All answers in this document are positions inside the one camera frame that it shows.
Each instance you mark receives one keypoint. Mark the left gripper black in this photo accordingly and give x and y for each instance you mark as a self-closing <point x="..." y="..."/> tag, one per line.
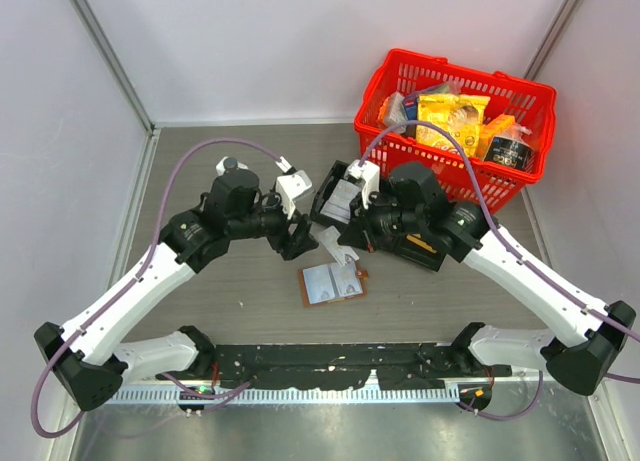
<point x="300" y="239"/>

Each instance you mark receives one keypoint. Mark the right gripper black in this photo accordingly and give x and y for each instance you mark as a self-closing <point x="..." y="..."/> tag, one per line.
<point x="376" y="240"/>

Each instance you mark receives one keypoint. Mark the white id card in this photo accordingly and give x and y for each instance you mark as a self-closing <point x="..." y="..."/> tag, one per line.
<point x="343" y="255"/>

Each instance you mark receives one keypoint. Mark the brown leather card holder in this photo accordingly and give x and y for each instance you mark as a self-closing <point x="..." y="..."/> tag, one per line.
<point x="330" y="283"/>

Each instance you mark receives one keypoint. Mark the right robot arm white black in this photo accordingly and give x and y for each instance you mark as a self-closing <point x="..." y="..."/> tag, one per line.
<point x="583" y="335"/>

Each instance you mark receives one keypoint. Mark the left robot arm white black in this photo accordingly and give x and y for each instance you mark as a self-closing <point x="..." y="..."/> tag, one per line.
<point x="91" y="359"/>

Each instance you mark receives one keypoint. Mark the white cards stack in tray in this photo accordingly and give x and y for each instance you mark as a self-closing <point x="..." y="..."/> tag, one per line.
<point x="337" y="206"/>

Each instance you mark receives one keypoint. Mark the yellow cards stack in tray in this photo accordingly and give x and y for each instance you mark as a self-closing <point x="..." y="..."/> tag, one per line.
<point x="417" y="240"/>

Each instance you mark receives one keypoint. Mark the black compartment tray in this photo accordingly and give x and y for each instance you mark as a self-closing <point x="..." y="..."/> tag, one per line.
<point x="399" y="247"/>

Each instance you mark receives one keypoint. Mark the white bottle grey cap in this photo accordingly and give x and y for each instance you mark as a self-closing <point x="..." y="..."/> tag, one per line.
<point x="229" y="168"/>

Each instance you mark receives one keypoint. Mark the grey carton box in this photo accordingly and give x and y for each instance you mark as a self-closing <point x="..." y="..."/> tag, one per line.
<point x="392" y="111"/>

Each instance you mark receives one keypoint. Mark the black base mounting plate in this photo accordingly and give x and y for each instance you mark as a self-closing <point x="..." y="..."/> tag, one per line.
<point x="339" y="367"/>

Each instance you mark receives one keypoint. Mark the yellow snack bag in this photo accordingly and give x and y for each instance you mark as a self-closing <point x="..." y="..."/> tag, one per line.
<point x="460" y="115"/>

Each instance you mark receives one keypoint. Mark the black round can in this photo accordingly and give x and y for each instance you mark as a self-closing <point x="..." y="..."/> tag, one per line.
<point x="509" y="152"/>

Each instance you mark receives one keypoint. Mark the orange snack packet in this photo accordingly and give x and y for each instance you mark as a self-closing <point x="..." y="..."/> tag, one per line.
<point x="500" y="125"/>

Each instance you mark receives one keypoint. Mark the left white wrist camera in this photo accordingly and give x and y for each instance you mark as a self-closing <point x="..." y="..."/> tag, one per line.
<point x="292" y="186"/>

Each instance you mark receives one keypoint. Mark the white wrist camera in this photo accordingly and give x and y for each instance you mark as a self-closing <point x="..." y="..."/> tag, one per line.
<point x="366" y="176"/>
<point x="292" y="186"/>

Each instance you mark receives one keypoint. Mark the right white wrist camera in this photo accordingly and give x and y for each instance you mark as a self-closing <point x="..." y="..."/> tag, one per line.
<point x="366" y="176"/>

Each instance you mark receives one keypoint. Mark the white slotted cable duct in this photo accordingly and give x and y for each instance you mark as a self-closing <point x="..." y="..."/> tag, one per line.
<point x="370" y="393"/>

